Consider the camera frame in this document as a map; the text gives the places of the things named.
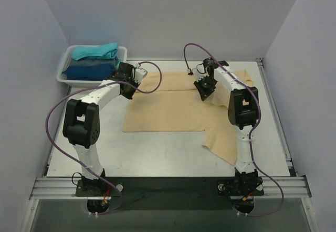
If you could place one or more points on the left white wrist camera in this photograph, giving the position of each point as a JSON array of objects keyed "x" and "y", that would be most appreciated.
[{"x": 140, "y": 73}]

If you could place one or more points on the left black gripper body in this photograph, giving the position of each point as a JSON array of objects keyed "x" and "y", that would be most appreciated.
[{"x": 127, "y": 91}]

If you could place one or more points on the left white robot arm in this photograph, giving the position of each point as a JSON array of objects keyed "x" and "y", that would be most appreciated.
[{"x": 82, "y": 121}]

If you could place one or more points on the cream yellow t shirt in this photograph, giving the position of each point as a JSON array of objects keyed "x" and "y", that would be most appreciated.
[{"x": 171, "y": 103}]

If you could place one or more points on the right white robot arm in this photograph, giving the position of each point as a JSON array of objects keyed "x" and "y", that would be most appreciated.
[{"x": 243, "y": 114}]

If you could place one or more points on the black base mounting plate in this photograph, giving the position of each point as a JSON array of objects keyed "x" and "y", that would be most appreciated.
[{"x": 169, "y": 193}]

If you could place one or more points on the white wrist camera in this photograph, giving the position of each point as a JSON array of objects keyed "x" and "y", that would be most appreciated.
[
  {"x": 198, "y": 75},
  {"x": 140, "y": 73}
]

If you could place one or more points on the aluminium front rail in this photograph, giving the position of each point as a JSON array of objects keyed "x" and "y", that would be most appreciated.
[{"x": 63, "y": 188}]

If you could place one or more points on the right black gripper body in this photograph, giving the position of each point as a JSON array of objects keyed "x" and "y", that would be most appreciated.
[{"x": 203, "y": 90}]

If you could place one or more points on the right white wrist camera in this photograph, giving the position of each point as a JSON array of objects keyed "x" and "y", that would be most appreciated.
[{"x": 198, "y": 75}]

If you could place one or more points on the dark blue folded t shirt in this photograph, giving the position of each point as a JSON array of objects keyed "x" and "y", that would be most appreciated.
[{"x": 93, "y": 73}]

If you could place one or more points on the white plastic basket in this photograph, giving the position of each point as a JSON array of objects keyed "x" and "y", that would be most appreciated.
[{"x": 64, "y": 64}]

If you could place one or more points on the teal folded t shirt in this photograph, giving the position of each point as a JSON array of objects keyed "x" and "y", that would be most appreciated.
[{"x": 107, "y": 51}]

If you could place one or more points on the grey folded t shirt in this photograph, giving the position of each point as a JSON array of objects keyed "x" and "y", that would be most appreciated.
[{"x": 94, "y": 62}]

